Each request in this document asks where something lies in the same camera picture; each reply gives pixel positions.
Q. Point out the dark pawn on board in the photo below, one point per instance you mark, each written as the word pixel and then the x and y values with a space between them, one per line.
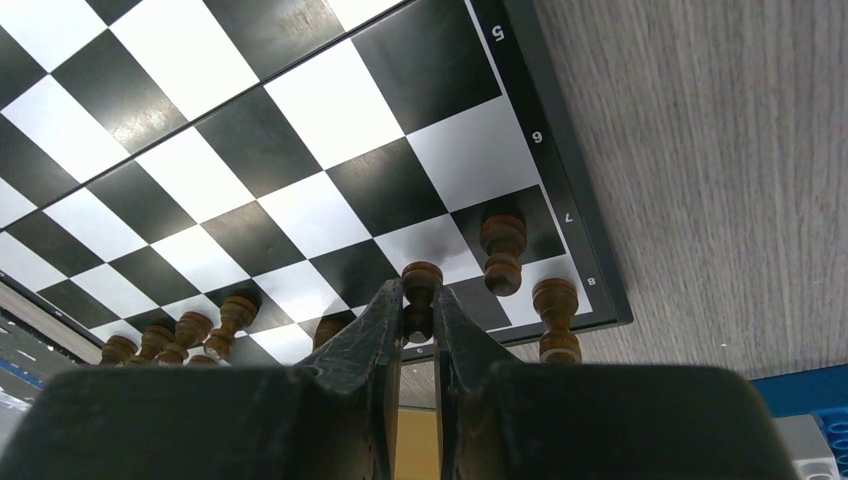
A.
pixel 503 239

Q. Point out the dark pawn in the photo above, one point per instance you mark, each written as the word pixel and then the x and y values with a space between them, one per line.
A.
pixel 420 279
pixel 503 239

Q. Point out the blue and grey lego block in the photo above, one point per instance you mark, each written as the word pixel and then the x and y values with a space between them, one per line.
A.
pixel 810 413

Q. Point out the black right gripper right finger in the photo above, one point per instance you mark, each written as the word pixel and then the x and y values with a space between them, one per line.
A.
pixel 502 418

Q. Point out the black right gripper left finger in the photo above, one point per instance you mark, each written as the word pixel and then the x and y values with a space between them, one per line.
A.
pixel 332 415

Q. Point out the black and white chessboard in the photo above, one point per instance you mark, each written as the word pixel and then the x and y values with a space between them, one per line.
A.
pixel 159 156

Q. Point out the gold square metal tin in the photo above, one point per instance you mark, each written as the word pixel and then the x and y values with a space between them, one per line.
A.
pixel 417 447

